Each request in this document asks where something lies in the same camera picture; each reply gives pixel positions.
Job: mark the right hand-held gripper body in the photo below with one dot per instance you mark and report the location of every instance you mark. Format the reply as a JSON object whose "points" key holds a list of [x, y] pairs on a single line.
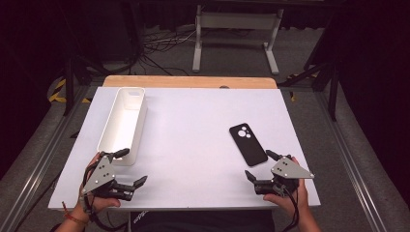
{"points": [[290, 170]]}

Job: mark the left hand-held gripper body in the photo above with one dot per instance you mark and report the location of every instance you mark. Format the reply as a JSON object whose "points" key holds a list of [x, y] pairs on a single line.
{"points": [[100, 175]]}

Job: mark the white plastic storage box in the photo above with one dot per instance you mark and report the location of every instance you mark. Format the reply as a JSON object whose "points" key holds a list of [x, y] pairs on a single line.
{"points": [[122, 129]]}

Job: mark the black phone case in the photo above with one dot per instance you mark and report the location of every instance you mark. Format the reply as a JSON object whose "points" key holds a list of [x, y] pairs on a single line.
{"points": [[249, 149]]}

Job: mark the person's left hand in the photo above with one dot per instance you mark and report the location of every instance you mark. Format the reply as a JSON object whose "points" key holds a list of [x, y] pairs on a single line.
{"points": [[103, 203]]}

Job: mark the person's right hand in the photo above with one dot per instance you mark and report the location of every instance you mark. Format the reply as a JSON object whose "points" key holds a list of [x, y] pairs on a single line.
{"points": [[285, 203]]}

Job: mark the white table board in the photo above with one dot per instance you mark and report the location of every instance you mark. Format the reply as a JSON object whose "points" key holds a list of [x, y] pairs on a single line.
{"points": [[193, 129]]}

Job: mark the black tripod stand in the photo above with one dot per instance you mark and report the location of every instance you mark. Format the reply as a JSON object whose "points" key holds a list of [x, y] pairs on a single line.
{"points": [[333, 93], [69, 87]]}

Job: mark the yellow black floor tape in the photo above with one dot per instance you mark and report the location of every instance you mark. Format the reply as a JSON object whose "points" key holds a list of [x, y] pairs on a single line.
{"points": [[56, 94]]}

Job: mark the wooden table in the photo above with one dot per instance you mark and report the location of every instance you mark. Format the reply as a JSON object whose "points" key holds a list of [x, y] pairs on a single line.
{"points": [[193, 82]]}

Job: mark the aluminium floor rail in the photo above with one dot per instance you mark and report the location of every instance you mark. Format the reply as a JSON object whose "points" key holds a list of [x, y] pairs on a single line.
{"points": [[354, 167], [32, 180]]}

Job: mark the grey metal stand frame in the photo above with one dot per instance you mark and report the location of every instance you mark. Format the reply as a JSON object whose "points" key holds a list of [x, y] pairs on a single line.
{"points": [[238, 21]]}

